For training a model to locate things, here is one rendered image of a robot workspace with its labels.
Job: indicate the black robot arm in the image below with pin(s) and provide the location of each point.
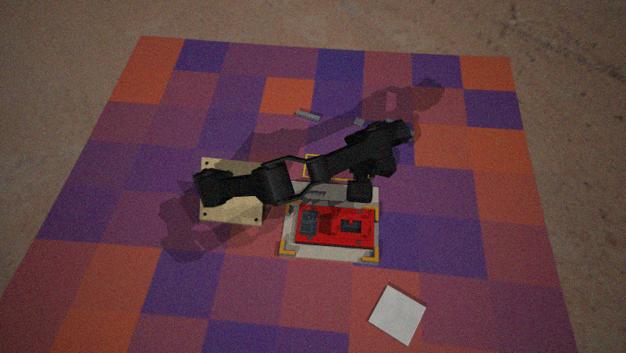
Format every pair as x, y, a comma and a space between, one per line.
271, 183

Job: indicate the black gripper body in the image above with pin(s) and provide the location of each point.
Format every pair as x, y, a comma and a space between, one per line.
360, 190

